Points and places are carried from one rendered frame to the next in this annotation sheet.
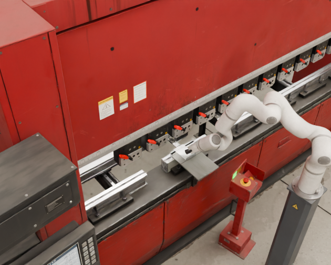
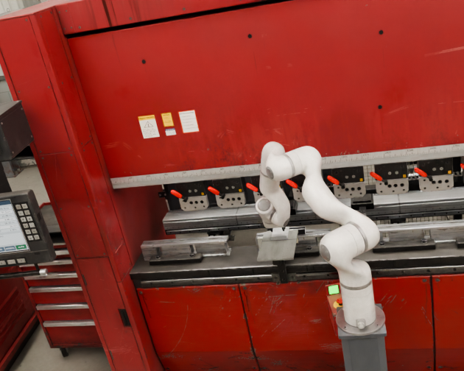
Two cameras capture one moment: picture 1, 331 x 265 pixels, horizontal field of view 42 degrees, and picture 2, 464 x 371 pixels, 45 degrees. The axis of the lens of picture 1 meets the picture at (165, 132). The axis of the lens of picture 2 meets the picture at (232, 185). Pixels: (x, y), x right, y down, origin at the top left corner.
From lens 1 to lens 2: 2.25 m
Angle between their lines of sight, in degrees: 49
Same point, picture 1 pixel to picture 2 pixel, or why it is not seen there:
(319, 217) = not seen: outside the picture
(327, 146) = (335, 233)
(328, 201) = not seen: outside the picture
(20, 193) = not seen: outside the picture
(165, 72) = (219, 107)
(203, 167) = (278, 252)
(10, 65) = (4, 38)
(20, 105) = (17, 75)
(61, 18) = (82, 20)
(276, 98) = (297, 152)
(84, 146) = (130, 163)
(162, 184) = (241, 260)
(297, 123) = (308, 190)
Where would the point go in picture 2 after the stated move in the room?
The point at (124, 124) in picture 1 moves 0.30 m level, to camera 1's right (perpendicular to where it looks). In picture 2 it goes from (175, 154) to (211, 166)
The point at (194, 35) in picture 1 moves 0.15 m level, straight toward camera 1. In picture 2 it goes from (253, 69) to (227, 79)
